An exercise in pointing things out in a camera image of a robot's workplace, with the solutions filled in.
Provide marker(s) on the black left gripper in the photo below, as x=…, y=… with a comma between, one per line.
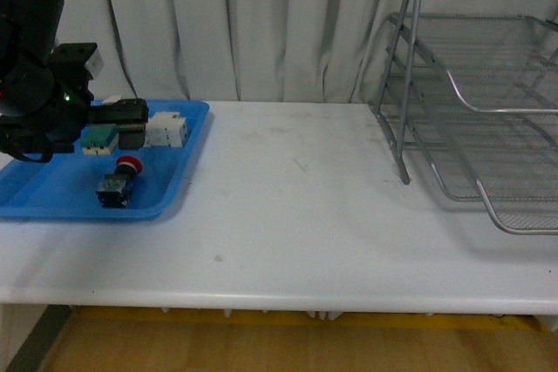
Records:
x=57, y=125

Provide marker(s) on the red emergency stop button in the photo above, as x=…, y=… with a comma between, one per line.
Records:
x=116, y=189

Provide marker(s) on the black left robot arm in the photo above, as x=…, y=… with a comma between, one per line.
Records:
x=45, y=98

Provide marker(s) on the green terminal block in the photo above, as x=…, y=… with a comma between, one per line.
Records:
x=99, y=140

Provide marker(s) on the white circuit breaker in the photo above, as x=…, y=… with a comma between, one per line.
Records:
x=167, y=129

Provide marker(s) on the blue plastic tray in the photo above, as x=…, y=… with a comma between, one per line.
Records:
x=65, y=188

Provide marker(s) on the white curtain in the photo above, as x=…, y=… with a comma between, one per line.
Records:
x=240, y=50

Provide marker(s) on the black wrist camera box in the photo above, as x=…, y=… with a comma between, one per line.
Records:
x=74, y=66

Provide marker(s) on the silver wire mesh rack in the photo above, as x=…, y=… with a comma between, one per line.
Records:
x=472, y=85

